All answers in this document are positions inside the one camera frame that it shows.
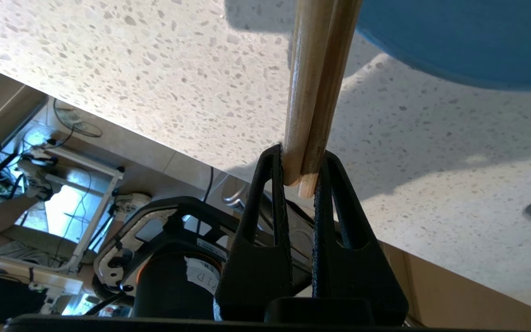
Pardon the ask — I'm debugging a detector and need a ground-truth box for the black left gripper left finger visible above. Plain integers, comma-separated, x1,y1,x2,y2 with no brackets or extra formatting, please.
214,144,294,322

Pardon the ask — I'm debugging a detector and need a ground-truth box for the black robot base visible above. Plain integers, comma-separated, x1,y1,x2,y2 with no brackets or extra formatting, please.
91,196,314,320

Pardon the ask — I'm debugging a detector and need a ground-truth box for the light blue plate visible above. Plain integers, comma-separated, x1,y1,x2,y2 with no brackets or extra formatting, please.
355,0,531,91

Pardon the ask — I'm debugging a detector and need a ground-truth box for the white metal rack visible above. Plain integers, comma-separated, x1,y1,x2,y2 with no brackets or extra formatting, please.
0,147,125,296

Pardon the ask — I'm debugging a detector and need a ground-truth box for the wooden chopstick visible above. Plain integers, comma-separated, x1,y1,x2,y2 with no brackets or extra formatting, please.
298,0,364,200
283,0,336,187

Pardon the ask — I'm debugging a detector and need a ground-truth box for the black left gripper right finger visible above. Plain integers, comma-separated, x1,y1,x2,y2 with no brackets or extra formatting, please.
312,151,409,326

